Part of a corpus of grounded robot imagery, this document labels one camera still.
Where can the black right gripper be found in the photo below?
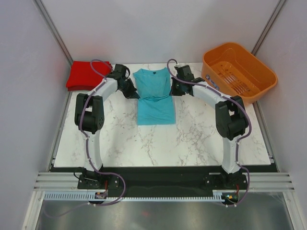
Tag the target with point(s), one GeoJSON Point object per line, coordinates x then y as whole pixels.
{"type": "Point", "coordinates": [173, 92]}

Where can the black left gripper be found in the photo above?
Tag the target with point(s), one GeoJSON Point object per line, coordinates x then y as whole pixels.
{"type": "Point", "coordinates": [132, 94]}

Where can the turquoise t shirt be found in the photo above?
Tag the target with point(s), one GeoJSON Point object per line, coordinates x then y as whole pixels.
{"type": "Point", "coordinates": [155, 105]}

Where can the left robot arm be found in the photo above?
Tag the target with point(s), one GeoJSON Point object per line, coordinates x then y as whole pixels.
{"type": "Point", "coordinates": [89, 111]}

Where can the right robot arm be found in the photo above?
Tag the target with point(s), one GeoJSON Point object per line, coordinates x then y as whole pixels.
{"type": "Point", "coordinates": [231, 119]}

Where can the dark red folded t shirt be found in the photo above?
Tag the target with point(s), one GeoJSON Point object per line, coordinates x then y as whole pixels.
{"type": "Point", "coordinates": [76, 89]}

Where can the orange plastic tub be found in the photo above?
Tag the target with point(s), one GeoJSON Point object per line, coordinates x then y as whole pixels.
{"type": "Point", "coordinates": [233, 70]}

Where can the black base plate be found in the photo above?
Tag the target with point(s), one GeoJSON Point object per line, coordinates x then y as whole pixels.
{"type": "Point", "coordinates": [175, 181]}

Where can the right aluminium frame post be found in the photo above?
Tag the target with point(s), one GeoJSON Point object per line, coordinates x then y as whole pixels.
{"type": "Point", "coordinates": [269, 25]}

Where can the aluminium frame post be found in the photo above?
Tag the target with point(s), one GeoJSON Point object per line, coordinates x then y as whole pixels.
{"type": "Point", "coordinates": [52, 28]}
{"type": "Point", "coordinates": [269, 25]}

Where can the white slotted cable duct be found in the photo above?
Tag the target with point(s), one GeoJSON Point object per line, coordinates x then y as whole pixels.
{"type": "Point", "coordinates": [96, 197]}

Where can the left aluminium frame post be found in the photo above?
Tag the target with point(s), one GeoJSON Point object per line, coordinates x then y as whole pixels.
{"type": "Point", "coordinates": [52, 28]}

